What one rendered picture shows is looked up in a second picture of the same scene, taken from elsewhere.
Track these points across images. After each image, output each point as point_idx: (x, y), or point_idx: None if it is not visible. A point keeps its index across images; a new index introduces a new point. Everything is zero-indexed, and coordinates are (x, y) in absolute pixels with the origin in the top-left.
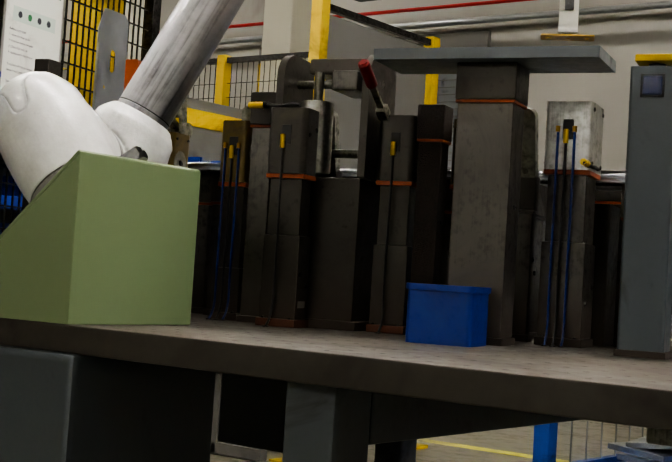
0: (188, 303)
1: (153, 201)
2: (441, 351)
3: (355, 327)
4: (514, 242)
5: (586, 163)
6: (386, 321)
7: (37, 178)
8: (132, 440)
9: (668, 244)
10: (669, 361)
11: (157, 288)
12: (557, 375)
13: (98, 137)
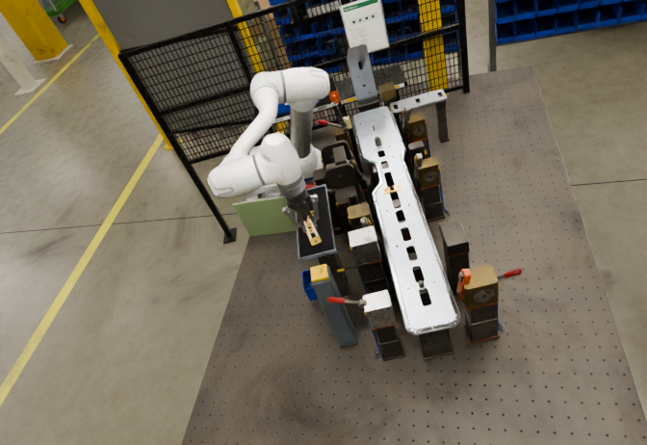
0: (295, 226)
1: (266, 208)
2: (272, 312)
3: (348, 244)
4: (337, 273)
5: (337, 272)
6: None
7: None
8: None
9: (331, 326)
10: (330, 353)
11: (279, 225)
12: (212, 370)
13: None
